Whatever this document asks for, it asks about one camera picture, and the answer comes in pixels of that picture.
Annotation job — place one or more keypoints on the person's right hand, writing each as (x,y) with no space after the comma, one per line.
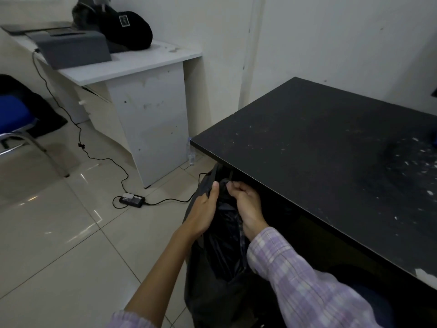
(246,205)

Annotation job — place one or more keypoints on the person's left hand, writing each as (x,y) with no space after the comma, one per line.
(200,212)

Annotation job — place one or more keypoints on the person's left thumb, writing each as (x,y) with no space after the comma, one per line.
(214,191)

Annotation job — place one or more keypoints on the person's right thumb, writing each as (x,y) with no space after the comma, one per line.
(239,188)

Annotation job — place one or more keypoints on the black plastic garbage bag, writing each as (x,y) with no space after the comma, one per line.
(223,235)

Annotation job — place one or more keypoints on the person's left forearm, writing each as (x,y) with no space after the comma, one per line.
(160,276)

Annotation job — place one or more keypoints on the person's right forearm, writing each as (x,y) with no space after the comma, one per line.
(300,286)

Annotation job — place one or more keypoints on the clear plastic water bottle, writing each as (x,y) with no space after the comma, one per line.
(191,151)

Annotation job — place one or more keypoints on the black power adapter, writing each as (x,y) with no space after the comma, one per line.
(131,200)

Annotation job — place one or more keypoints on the dark grey trash bin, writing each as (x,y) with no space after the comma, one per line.
(211,276)

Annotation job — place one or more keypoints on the black table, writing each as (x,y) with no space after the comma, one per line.
(327,160)

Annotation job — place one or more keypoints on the white desk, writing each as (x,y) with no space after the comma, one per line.
(136,99)

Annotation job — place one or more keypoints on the black backpack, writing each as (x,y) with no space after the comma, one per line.
(119,27)

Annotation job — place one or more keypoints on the blue chair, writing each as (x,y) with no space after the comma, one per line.
(17,126)

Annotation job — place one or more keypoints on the dark laptop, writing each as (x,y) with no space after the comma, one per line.
(34,27)

